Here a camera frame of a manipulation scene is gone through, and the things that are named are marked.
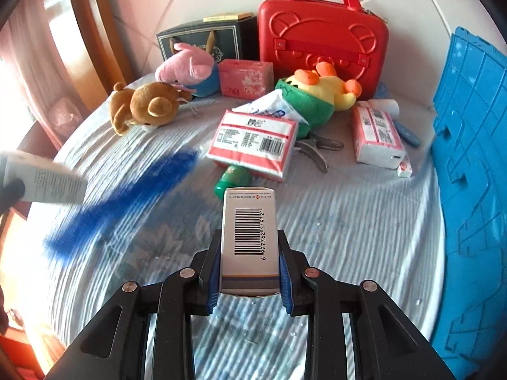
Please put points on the red box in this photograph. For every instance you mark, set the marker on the red box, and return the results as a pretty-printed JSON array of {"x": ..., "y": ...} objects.
[{"x": 245, "y": 77}]

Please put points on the red bear-embossed suitcase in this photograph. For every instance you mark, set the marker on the red bear-embossed suitcase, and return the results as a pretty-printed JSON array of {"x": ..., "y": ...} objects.
[{"x": 317, "y": 31}]

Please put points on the white barcode carton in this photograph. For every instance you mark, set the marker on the white barcode carton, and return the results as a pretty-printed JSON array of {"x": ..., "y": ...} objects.
[{"x": 249, "y": 221}]

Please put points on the white printed carton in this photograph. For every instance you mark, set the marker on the white printed carton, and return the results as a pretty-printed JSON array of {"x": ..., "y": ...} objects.
[{"x": 47, "y": 178}]

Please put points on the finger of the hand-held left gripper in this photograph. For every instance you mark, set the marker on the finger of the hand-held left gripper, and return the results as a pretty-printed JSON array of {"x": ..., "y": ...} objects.
[{"x": 12, "y": 192}]

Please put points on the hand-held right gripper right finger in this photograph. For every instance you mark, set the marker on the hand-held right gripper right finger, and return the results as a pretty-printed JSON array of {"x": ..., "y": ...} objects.
[{"x": 286, "y": 287}]

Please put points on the brown bear plush toy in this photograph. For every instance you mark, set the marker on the brown bear plush toy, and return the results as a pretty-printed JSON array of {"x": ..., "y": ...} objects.
[{"x": 154, "y": 105}]

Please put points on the blue bristle brush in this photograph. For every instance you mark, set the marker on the blue bristle brush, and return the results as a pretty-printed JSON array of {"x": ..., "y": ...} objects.
[{"x": 130, "y": 198}]

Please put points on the pink pig plush toy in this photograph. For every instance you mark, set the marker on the pink pig plush toy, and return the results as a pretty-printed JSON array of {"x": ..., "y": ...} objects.
[{"x": 186, "y": 67}]

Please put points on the flat gold box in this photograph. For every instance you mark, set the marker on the flat gold box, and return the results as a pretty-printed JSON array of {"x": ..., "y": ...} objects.
[{"x": 227, "y": 17}]

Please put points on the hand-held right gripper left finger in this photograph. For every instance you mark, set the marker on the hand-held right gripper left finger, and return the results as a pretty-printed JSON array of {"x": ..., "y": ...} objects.
[{"x": 212, "y": 289}]

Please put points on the dark patterned gift box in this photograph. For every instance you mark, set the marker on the dark patterned gift box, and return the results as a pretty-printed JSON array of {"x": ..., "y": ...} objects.
[{"x": 233, "y": 39}]

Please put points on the small red white carton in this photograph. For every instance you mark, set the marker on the small red white carton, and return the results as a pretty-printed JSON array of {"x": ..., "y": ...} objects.
[{"x": 404, "y": 166}]

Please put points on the pale blue soft item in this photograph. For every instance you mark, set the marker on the pale blue soft item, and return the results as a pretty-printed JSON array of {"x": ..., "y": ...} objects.
[{"x": 381, "y": 91}]

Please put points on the wooden window frame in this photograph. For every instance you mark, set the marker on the wooden window frame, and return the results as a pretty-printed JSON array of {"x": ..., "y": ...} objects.
[{"x": 95, "y": 19}]

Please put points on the pink white tissue pack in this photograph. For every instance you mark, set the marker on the pink white tissue pack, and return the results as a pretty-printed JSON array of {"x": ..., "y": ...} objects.
[
  {"x": 376, "y": 134},
  {"x": 249, "y": 138}
]

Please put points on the white blue plastic packet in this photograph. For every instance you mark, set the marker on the white blue plastic packet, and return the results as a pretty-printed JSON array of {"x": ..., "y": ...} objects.
[{"x": 269, "y": 107}]

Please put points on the yellow green duck plush toy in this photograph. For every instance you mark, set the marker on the yellow green duck plush toy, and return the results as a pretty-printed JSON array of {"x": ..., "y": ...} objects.
[{"x": 324, "y": 87}]

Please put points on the green plastic bottle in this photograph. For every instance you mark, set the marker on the green plastic bottle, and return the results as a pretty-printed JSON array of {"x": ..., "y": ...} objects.
[{"x": 233, "y": 176}]

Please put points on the blue plastic crate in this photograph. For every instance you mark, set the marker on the blue plastic crate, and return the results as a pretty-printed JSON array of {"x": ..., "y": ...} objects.
[{"x": 471, "y": 166}]

